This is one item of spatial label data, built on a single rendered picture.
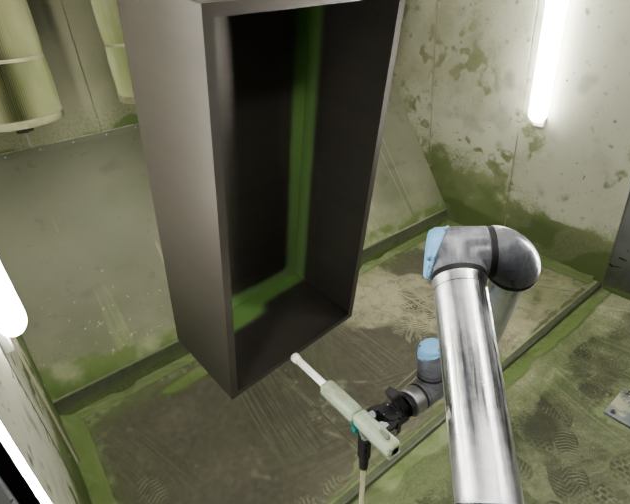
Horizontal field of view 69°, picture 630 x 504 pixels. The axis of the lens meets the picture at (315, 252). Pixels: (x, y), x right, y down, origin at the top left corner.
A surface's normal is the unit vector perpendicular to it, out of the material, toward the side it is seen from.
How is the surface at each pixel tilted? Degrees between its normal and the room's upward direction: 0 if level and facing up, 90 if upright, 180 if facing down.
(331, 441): 0
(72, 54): 90
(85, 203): 57
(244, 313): 12
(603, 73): 90
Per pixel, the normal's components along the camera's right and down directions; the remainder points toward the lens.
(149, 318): 0.47, -0.17
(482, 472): -0.37, -0.50
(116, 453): -0.07, -0.86
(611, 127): -0.78, 0.37
